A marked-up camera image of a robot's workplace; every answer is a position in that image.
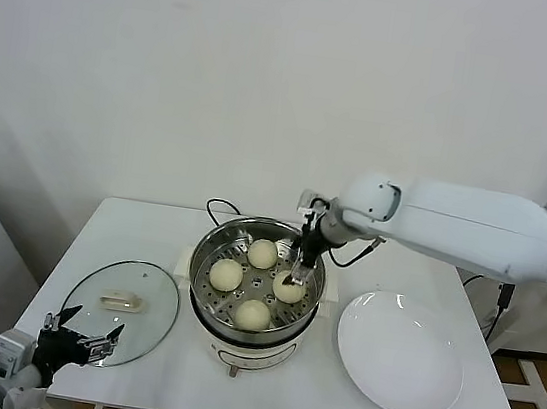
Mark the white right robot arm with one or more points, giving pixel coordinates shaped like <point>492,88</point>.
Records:
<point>452,223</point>

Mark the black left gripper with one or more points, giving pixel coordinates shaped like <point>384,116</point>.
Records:
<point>60,345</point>

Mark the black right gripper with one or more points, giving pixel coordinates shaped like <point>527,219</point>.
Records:
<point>311,242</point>

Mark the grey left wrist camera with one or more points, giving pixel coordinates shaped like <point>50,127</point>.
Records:
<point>12,349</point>

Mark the white electric cooker pot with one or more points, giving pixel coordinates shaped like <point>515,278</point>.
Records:
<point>254,350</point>

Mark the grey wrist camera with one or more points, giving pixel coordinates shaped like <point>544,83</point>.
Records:
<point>12,349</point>
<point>307,200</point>

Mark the round glass pot lid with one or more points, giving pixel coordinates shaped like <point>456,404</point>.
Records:
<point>89,301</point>

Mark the white side desk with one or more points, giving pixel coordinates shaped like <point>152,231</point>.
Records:
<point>541,408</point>

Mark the large white plate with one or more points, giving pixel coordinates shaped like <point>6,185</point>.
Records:
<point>385,350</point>

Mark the perforated steel steamer basket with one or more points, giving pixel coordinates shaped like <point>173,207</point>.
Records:
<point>212,252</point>

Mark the white steamed baozi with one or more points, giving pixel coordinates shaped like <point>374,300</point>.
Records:
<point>292,295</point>
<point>262,254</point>
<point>252,315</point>
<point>225,275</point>

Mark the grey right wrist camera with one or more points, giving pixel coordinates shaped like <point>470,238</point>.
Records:
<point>307,200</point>

